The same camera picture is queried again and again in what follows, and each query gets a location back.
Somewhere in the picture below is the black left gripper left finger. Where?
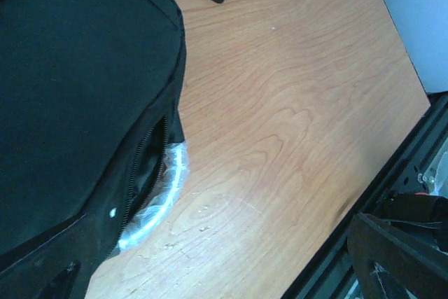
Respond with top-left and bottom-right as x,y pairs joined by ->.
31,260 -> 81,298

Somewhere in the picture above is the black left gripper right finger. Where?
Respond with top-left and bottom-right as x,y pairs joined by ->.
347,213 -> 447,298

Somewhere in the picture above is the black student backpack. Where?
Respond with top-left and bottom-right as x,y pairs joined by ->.
1,0 -> 188,298

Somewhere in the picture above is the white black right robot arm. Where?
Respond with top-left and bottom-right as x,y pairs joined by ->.
378,193 -> 447,253

